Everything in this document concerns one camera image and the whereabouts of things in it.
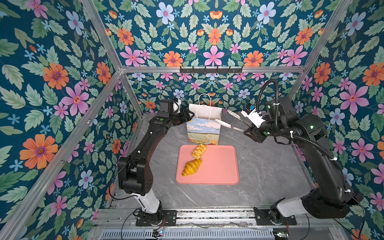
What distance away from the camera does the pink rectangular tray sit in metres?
0.88

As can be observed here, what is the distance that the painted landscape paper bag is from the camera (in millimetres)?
856

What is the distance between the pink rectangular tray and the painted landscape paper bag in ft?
0.14
